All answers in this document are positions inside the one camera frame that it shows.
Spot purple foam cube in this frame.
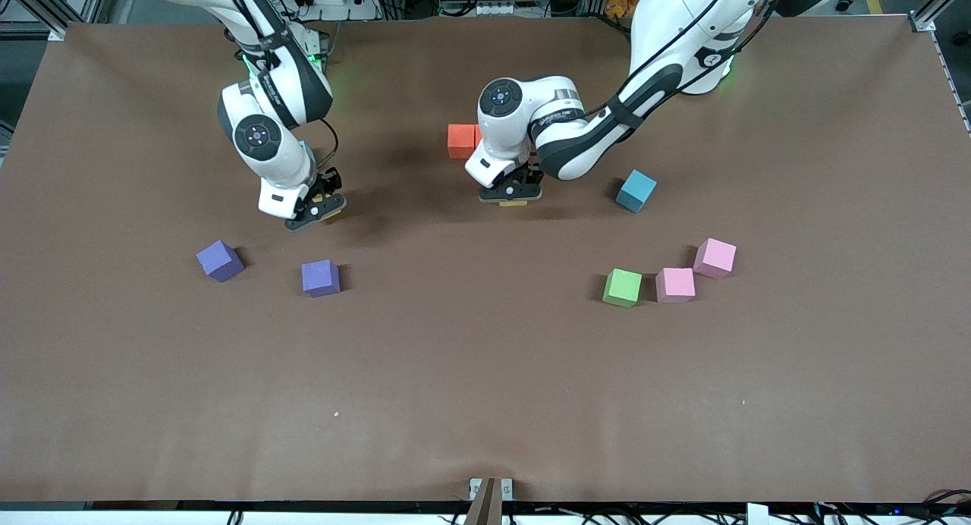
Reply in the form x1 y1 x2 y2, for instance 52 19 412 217
196 240 245 284
301 259 341 298

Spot green foam cube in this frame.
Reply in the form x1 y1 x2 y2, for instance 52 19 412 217
602 268 643 309

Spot white power strip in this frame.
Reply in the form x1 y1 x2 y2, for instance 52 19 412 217
292 0 380 21

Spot brown paper table cover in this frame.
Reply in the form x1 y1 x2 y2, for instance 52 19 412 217
0 15 971 505

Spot pink foam cube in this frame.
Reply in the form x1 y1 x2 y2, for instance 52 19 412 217
693 237 737 281
655 267 696 304

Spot brown flat stick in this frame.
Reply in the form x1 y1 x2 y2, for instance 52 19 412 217
464 477 504 525

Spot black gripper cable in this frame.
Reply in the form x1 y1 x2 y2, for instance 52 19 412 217
607 0 782 120
220 0 341 169

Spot silver metal bracket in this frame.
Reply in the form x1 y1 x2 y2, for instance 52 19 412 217
469 477 514 501

